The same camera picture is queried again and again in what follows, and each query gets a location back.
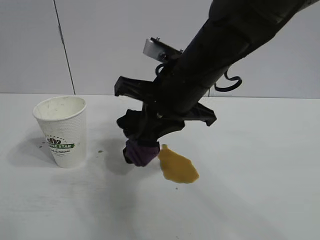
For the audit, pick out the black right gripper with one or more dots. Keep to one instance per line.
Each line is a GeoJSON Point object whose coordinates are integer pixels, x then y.
{"type": "Point", "coordinates": [180, 92]}

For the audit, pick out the black and purple cloth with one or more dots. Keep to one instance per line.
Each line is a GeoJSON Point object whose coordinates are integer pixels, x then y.
{"type": "Point", "coordinates": [142, 153]}

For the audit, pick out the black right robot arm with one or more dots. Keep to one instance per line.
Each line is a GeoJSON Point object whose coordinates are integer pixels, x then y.
{"type": "Point", "coordinates": [237, 32]}

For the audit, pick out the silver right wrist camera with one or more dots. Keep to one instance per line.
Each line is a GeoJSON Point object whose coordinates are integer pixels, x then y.
{"type": "Point", "coordinates": [152, 48]}

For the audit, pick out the brown spilled coffee puddle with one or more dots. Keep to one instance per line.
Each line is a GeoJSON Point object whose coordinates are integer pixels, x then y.
{"type": "Point", "coordinates": [178, 167]}

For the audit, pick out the white paper coffee cup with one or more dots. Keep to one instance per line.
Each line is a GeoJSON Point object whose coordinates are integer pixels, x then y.
{"type": "Point", "coordinates": [62, 130]}

